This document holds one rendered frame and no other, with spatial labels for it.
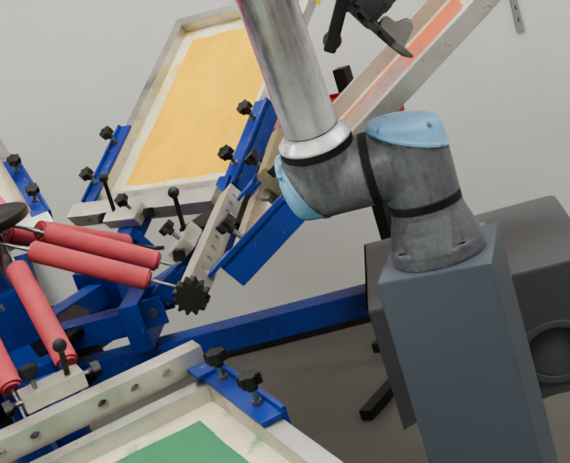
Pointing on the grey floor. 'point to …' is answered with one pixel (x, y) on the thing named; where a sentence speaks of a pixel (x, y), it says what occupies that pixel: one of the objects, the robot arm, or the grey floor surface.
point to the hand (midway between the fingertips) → (405, 55)
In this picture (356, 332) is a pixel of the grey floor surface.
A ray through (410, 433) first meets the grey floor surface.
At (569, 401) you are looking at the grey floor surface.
